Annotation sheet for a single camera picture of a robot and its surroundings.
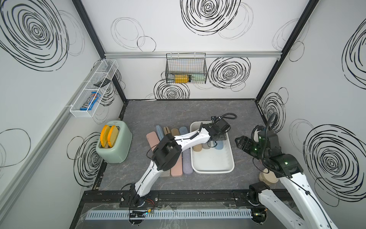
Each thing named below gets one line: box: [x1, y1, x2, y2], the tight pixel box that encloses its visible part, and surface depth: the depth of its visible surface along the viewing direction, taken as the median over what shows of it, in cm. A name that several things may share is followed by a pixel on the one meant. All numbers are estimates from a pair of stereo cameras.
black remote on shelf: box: [93, 77, 112, 88], surface depth 82 cm
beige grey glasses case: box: [159, 168, 171, 177], surface depth 81 cm
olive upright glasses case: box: [162, 126, 171, 136], surface depth 97 cm
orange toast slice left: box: [99, 124, 111, 148], surface depth 75 cm
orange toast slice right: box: [107, 125, 119, 148], surface depth 76 cm
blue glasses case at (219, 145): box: [213, 140, 224, 150], surface depth 94 cm
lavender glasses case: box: [182, 147, 194, 176], surface depth 83 cm
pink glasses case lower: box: [170, 152, 183, 177], surface depth 82 cm
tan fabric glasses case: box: [192, 143, 203, 152], surface depth 91 cm
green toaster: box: [111, 120, 133, 164], surface depth 85 cm
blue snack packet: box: [80, 91, 102, 111], surface depth 72 cm
